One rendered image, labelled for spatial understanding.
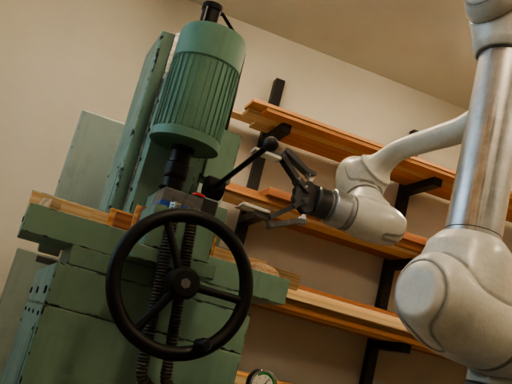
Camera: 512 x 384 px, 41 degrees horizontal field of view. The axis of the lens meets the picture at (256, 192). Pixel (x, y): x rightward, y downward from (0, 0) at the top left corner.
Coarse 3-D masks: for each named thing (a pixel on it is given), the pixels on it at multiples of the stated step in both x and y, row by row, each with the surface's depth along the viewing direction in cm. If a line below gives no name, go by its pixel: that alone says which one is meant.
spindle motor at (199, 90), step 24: (192, 24) 170; (216, 24) 169; (192, 48) 167; (216, 48) 167; (240, 48) 172; (168, 72) 171; (192, 72) 166; (216, 72) 167; (168, 96) 167; (192, 96) 164; (216, 96) 167; (168, 120) 163; (192, 120) 163; (216, 120) 167; (168, 144) 170; (192, 144) 165; (216, 144) 167
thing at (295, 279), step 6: (90, 216) 158; (96, 216) 159; (102, 216) 159; (102, 222) 159; (216, 252) 168; (222, 252) 169; (222, 258) 169; (228, 258) 169; (234, 258) 170; (282, 270) 174; (282, 276) 174; (288, 276) 175; (294, 276) 175; (300, 276) 176; (294, 282) 175; (294, 288) 175
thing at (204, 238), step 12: (156, 204) 139; (144, 216) 146; (156, 228) 138; (180, 228) 140; (204, 228) 142; (144, 240) 138; (156, 240) 138; (180, 240) 140; (204, 240) 142; (180, 252) 139; (204, 252) 141
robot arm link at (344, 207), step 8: (336, 192) 163; (344, 192) 164; (336, 200) 161; (344, 200) 161; (352, 200) 163; (336, 208) 160; (344, 208) 161; (352, 208) 162; (328, 216) 162; (336, 216) 161; (344, 216) 161; (352, 216) 162; (328, 224) 163; (336, 224) 163; (344, 224) 162
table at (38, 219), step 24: (24, 216) 144; (48, 216) 140; (72, 216) 142; (48, 240) 145; (72, 240) 141; (96, 240) 143; (144, 264) 145; (192, 264) 140; (216, 264) 152; (264, 288) 155; (288, 288) 157
